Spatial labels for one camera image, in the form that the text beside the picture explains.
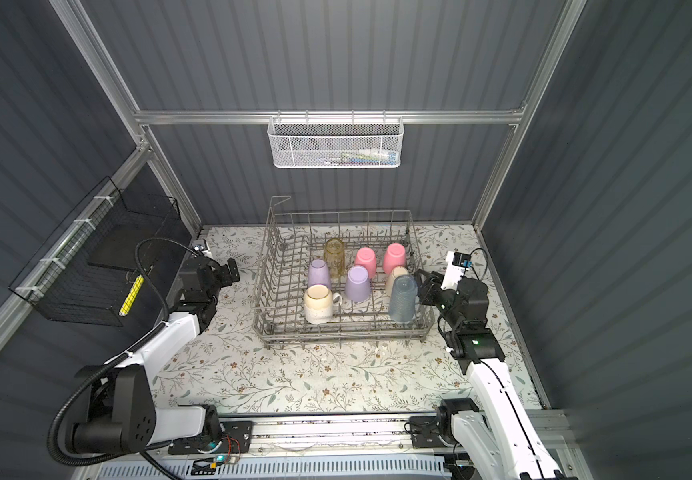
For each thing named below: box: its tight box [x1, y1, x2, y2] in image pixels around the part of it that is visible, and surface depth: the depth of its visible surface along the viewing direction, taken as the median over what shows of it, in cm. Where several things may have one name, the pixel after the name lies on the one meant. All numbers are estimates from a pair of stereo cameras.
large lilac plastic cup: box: [345, 265, 371, 302], surface depth 88 cm
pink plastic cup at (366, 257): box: [354, 247, 377, 279], surface depth 95 cm
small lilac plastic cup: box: [308, 259, 332, 289], surface depth 93 cm
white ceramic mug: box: [304, 284, 343, 325], surface depth 87 cm
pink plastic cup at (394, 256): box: [383, 242, 407, 274], surface depth 96 cm
